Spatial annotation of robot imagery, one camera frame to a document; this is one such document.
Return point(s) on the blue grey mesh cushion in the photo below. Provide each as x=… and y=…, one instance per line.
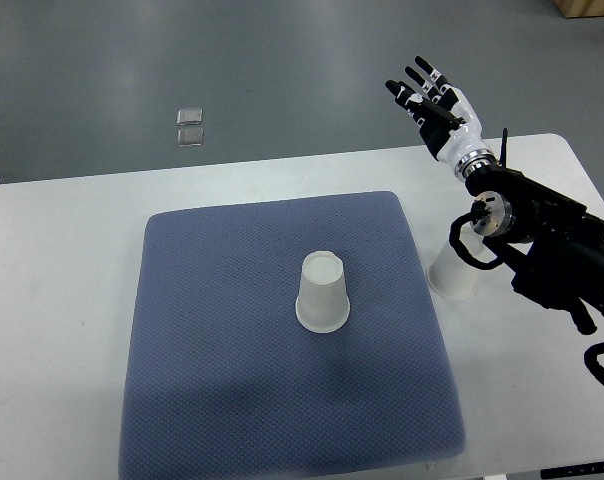
x=223, y=382

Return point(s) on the black table edge label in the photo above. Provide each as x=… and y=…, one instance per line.
x=570, y=471

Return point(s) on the upper metal floor plate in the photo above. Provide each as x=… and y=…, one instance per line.
x=189, y=116

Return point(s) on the white paper cup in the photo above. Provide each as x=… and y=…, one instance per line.
x=322, y=305
x=449, y=276

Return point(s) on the black white robotic hand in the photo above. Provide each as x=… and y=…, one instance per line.
x=446, y=121

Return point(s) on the wooden furniture corner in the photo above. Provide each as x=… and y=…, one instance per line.
x=572, y=9

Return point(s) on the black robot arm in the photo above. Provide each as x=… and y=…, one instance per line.
x=554, y=247

